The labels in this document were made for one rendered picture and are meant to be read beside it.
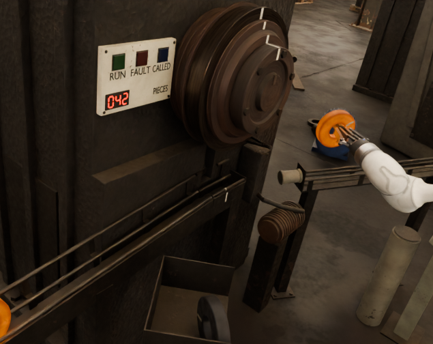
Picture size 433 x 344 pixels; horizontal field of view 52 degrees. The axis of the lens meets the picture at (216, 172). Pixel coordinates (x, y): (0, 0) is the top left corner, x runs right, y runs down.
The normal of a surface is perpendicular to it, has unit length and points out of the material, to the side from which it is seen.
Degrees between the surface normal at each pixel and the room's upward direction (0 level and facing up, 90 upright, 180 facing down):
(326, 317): 0
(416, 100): 90
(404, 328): 90
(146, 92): 90
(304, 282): 0
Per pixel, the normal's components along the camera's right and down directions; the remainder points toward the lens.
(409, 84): -0.79, 0.19
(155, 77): 0.77, 0.42
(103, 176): 0.15, -0.86
